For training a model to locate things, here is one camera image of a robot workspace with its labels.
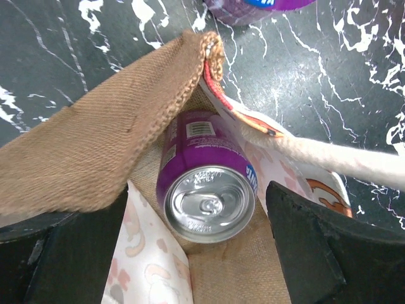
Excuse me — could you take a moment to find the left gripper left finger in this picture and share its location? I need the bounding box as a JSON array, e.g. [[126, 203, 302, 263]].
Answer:
[[1, 189, 128, 303]]

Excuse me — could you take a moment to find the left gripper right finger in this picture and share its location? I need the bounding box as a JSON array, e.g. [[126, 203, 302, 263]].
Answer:
[[266, 181, 404, 303]]

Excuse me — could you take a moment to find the purple soda can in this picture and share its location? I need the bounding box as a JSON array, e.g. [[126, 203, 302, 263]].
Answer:
[[156, 110, 258, 243], [204, 0, 315, 26]]

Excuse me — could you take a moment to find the brown canvas tote bag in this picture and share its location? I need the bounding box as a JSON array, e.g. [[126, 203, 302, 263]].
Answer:
[[0, 29, 405, 304]]

